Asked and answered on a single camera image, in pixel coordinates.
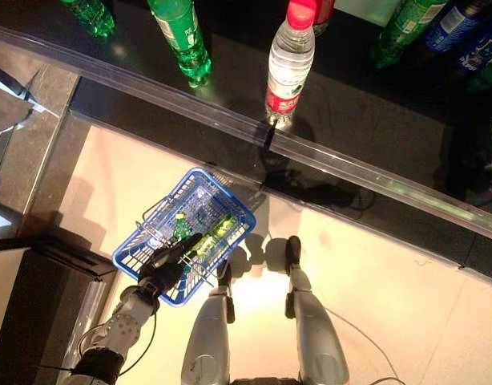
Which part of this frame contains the clear plastic price rail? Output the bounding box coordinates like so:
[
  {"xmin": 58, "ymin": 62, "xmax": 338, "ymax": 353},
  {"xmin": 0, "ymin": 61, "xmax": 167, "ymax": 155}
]
[
  {"xmin": 0, "ymin": 22, "xmax": 273, "ymax": 148},
  {"xmin": 268, "ymin": 130, "xmax": 492, "ymax": 244}
]

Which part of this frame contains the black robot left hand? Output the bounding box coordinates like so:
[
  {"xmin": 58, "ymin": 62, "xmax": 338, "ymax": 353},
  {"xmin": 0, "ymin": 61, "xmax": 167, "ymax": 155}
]
[{"xmin": 137, "ymin": 231, "xmax": 205, "ymax": 300}]

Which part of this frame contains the black side shelving unit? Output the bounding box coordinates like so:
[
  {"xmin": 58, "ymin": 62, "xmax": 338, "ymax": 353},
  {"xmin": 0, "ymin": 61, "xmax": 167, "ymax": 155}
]
[{"xmin": 0, "ymin": 236, "xmax": 119, "ymax": 385}]

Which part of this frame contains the black zip tie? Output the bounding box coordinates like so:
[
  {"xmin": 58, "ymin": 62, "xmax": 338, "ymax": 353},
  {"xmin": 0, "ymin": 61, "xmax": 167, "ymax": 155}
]
[{"xmin": 264, "ymin": 120, "xmax": 279, "ymax": 149}]

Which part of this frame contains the water bottle red cap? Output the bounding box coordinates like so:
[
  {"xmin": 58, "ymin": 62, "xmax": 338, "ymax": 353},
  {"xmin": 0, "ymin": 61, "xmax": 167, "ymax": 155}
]
[
  {"xmin": 309, "ymin": 0, "xmax": 337, "ymax": 37},
  {"xmin": 264, "ymin": 0, "xmax": 316, "ymax": 125}
]

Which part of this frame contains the white shelf back panel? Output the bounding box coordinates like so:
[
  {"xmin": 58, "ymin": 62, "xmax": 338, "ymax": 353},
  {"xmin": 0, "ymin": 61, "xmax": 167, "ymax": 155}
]
[{"xmin": 333, "ymin": 0, "xmax": 395, "ymax": 23}]

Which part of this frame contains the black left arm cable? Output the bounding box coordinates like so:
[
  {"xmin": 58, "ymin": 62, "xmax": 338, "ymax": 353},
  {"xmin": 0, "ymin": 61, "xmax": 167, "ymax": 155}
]
[{"xmin": 75, "ymin": 308, "xmax": 159, "ymax": 378}]

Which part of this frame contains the black middle shelf board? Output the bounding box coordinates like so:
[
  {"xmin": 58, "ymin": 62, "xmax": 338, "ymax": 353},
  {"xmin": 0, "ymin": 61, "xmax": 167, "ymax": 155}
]
[{"xmin": 0, "ymin": 0, "xmax": 492, "ymax": 213}]

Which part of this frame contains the blue plastic shopping basket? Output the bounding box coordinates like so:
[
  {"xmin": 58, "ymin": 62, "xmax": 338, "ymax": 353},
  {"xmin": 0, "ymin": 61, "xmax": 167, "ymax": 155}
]
[{"xmin": 111, "ymin": 167, "xmax": 257, "ymax": 309}]

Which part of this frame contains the black shelf base plinth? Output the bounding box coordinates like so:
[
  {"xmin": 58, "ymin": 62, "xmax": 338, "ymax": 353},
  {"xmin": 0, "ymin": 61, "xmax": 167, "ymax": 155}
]
[{"xmin": 69, "ymin": 75, "xmax": 492, "ymax": 282}]

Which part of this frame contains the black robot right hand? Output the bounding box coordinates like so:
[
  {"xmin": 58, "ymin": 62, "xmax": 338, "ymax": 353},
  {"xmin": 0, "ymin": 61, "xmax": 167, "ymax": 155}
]
[{"xmin": 464, "ymin": 140, "xmax": 492, "ymax": 193}]

